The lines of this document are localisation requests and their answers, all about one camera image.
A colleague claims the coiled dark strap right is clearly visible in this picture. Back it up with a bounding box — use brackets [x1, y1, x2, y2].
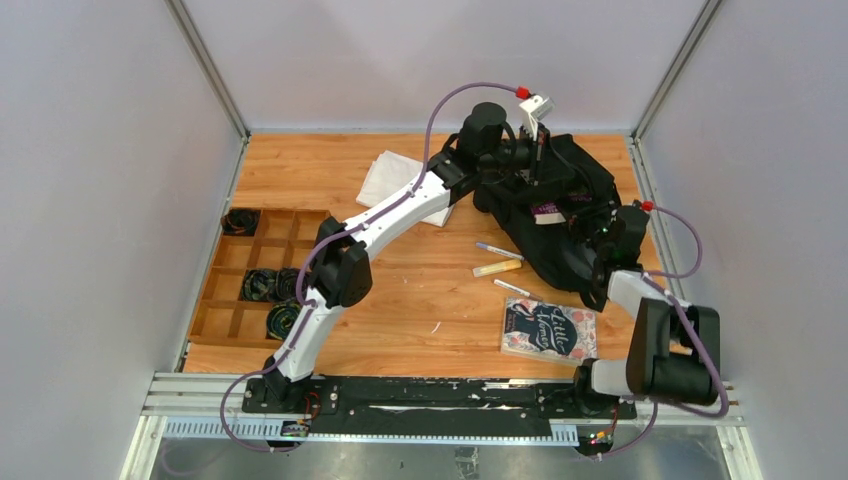
[274, 267, 315, 305]

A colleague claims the folded white cloth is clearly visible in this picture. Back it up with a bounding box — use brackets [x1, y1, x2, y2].
[347, 150, 453, 228]

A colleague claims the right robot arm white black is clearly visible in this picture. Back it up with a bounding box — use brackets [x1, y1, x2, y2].
[570, 201, 730, 418]

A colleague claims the wooden compartment tray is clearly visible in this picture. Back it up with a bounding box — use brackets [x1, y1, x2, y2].
[187, 208, 329, 348]

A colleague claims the lilac capped white marker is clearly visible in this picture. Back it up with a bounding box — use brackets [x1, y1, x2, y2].
[475, 242, 525, 261]

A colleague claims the coiled dark strap left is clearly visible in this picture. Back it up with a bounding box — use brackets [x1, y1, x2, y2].
[241, 268, 280, 304]

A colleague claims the Little Women book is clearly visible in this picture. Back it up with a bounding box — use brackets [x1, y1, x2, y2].
[500, 297, 598, 366]

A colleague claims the brown capped white marker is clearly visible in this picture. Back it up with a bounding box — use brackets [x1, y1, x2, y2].
[493, 279, 542, 301]

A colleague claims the black student backpack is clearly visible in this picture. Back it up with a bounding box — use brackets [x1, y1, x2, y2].
[473, 134, 649, 311]

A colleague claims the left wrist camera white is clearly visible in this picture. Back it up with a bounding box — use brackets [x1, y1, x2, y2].
[519, 94, 555, 140]

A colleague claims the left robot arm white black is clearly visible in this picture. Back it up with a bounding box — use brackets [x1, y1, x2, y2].
[261, 94, 553, 413]

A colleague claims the yellow glue stick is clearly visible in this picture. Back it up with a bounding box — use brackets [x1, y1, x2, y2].
[472, 259, 522, 278]

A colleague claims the purple treehouse book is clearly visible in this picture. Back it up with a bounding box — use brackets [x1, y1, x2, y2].
[530, 193, 593, 225]

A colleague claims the coiled dark strap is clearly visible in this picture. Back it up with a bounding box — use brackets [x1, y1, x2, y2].
[241, 268, 280, 304]
[274, 267, 315, 305]
[266, 301, 307, 342]

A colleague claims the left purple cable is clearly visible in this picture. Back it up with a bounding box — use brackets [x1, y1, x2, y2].
[218, 82, 531, 455]

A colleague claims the coiled dark strap lower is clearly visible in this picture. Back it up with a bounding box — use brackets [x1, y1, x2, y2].
[266, 301, 307, 342]

